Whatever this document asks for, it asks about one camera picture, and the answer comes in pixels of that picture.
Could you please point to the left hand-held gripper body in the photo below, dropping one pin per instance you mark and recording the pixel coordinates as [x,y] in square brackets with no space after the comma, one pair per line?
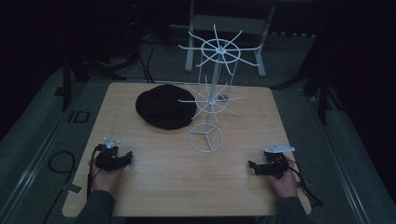
[109,158]

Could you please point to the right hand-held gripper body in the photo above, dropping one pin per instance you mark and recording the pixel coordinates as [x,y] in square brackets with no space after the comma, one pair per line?
[275,163]

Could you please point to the black hat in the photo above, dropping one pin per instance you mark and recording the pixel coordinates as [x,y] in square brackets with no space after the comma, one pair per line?
[163,107]

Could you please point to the person's left hand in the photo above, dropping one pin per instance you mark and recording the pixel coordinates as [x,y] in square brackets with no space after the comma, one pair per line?
[106,180]

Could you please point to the person's right hand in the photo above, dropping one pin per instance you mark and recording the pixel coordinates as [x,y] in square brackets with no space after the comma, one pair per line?
[285,185]

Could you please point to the black tripod stand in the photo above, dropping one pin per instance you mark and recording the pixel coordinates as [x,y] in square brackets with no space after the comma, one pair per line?
[67,87]
[323,93]

